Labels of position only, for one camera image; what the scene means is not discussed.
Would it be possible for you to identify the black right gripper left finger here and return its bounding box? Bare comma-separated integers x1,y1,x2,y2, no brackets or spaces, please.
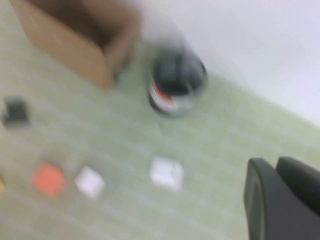
244,158,320,240

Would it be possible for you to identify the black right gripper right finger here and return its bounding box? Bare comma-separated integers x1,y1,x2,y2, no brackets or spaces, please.
276,156,320,218

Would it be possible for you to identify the green checked tablecloth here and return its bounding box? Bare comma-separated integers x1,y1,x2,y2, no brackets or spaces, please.
0,14,320,240

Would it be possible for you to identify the white earbuds case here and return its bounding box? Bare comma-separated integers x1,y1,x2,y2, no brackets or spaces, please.
149,156,185,192

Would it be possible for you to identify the black mesh pen holder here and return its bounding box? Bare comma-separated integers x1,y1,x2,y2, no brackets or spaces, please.
147,47,209,118

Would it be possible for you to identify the white cube block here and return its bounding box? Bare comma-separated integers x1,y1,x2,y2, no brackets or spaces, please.
74,166,106,201

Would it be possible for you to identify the orange cube block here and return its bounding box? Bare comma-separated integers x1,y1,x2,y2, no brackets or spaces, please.
31,161,68,198

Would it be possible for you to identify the brown cardboard box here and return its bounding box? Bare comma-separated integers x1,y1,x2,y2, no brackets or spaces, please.
9,0,143,91

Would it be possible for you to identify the black plastic bracket part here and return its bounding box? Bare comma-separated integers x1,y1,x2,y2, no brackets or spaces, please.
1,97,30,128

